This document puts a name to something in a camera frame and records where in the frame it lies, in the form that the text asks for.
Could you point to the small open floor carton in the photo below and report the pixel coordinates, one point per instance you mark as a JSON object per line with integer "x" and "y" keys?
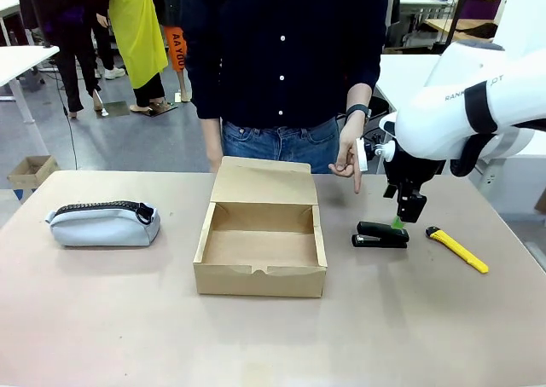
{"x": 30, "y": 171}

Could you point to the bystander in black and purple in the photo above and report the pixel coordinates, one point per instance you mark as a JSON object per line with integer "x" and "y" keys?
{"x": 72, "y": 42}

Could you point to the orange printed garment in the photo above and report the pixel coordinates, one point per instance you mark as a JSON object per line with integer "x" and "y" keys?
{"x": 175, "y": 48}

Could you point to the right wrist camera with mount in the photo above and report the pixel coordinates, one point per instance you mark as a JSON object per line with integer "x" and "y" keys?
{"x": 362, "y": 154}

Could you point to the person's right hand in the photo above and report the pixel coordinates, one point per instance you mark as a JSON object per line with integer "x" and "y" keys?
{"x": 215, "y": 160}

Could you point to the person's right forearm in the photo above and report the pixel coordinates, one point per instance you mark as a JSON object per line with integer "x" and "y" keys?
{"x": 212, "y": 133}

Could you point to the person's left forearm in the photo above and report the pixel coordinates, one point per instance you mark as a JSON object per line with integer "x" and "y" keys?
{"x": 359, "y": 95}

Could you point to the bystander with white shoes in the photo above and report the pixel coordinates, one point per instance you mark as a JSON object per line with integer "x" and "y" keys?
{"x": 104, "y": 42}

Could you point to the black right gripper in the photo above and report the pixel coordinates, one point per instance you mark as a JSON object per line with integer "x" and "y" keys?
{"x": 409, "y": 165}

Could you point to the black tripod pole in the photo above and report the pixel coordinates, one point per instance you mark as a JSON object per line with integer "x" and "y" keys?
{"x": 40, "y": 16}

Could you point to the person in dark shirt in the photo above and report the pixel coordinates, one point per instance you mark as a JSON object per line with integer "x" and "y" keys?
{"x": 277, "y": 42}

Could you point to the dark square floor plate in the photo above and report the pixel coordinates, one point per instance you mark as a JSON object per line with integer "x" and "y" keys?
{"x": 164, "y": 109}
{"x": 116, "y": 109}

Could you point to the wooden work table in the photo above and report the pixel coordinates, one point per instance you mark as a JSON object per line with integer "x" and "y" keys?
{"x": 439, "y": 25}

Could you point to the white table with slanted leg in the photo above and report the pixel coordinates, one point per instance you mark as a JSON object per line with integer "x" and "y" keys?
{"x": 21, "y": 59}

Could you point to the person's left hand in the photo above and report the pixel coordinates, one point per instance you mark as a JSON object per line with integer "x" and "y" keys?
{"x": 352, "y": 148}

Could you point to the figure in yellow apron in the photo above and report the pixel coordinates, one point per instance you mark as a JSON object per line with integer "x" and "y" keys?
{"x": 136, "y": 33}

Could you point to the dark wristwatch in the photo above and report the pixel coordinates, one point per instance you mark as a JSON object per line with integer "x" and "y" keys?
{"x": 357, "y": 111}

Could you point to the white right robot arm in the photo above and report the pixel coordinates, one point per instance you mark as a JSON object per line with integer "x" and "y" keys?
{"x": 431, "y": 118}

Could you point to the grey zipper pouch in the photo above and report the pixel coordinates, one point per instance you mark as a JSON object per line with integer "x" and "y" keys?
{"x": 102, "y": 231}

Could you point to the black stapler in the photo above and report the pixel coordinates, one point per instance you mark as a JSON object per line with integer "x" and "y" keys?
{"x": 375, "y": 238}

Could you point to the brown cardboard box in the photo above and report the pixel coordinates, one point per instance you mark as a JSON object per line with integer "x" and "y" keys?
{"x": 256, "y": 282}

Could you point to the white upright panel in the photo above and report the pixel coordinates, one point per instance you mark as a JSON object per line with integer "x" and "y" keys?
{"x": 524, "y": 7}

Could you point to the yellow utility knife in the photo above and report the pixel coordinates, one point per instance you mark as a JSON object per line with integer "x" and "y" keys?
{"x": 460, "y": 252}

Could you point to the black stand pole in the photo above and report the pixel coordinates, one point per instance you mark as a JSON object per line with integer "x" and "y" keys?
{"x": 455, "y": 20}

